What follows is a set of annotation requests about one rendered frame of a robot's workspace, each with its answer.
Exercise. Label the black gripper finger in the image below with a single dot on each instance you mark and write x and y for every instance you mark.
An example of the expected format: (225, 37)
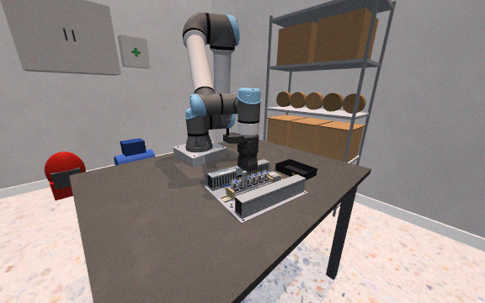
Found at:
(244, 179)
(238, 172)

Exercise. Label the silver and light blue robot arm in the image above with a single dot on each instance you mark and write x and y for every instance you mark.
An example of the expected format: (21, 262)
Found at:
(214, 107)

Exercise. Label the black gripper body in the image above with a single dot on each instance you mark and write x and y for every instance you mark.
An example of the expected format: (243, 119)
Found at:
(247, 145)

